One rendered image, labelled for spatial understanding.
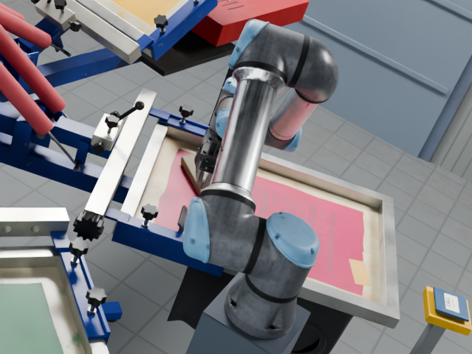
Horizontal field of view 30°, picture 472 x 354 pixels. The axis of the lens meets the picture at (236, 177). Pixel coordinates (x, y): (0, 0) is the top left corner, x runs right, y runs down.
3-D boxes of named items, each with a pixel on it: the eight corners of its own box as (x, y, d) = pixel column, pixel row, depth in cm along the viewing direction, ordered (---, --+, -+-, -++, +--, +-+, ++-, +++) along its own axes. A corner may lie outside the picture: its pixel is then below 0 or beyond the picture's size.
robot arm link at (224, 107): (262, 126, 218) (263, 105, 227) (219, 112, 216) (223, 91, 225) (251, 151, 222) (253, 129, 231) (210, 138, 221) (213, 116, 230)
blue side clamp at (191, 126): (246, 159, 279) (253, 141, 275) (244, 166, 275) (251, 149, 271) (156, 128, 277) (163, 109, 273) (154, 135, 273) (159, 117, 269)
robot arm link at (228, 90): (224, 86, 224) (227, 71, 232) (211, 121, 230) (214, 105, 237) (253, 95, 225) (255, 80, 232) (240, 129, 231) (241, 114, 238)
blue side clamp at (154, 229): (223, 265, 232) (231, 246, 229) (220, 277, 228) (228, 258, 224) (115, 230, 230) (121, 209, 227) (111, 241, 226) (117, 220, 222)
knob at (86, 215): (103, 232, 222) (110, 210, 218) (97, 245, 217) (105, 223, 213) (76, 223, 221) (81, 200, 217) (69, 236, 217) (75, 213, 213)
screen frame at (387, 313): (388, 206, 281) (393, 197, 279) (394, 329, 232) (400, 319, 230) (156, 126, 275) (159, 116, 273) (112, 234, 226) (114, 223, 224)
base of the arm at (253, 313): (274, 350, 174) (292, 316, 169) (211, 311, 178) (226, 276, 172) (303, 312, 187) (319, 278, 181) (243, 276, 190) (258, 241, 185)
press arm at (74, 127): (114, 149, 251) (119, 135, 248) (109, 160, 246) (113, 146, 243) (57, 129, 250) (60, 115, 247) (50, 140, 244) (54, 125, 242)
